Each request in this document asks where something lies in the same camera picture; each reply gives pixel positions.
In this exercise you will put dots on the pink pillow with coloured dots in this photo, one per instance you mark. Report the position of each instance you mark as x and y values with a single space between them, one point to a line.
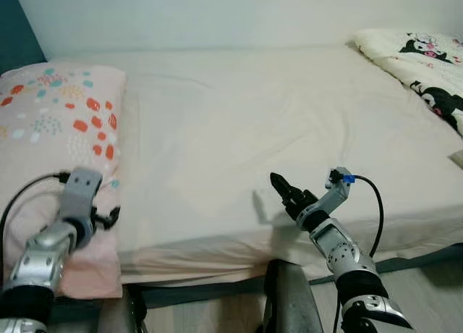
51 116

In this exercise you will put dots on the cream cartoon print blanket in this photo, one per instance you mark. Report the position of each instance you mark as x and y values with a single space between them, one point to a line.
412 65

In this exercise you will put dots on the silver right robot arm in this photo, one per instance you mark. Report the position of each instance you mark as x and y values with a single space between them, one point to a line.
340 250

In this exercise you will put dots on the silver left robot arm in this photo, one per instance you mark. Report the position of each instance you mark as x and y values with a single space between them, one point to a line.
43 250

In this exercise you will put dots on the teal upholstered headboard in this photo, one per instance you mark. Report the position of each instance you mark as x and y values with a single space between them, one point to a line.
14 36

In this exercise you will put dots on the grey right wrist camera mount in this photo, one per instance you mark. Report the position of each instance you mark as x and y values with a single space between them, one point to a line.
334 195

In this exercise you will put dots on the dark teal bed frame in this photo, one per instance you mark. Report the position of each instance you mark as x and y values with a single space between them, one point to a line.
427 257

